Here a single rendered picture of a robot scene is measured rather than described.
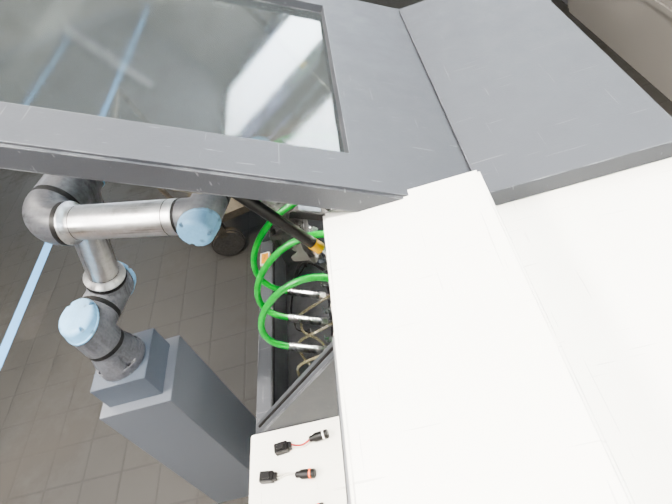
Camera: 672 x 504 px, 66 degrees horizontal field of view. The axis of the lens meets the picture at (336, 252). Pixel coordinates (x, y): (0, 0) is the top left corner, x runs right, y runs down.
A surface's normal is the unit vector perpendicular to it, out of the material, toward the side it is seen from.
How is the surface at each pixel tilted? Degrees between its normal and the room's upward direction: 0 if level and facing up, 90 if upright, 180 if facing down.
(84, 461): 0
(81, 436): 0
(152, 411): 90
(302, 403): 90
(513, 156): 0
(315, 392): 90
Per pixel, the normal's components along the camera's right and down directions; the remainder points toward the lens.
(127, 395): 0.11, 0.70
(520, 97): -0.29, -0.66
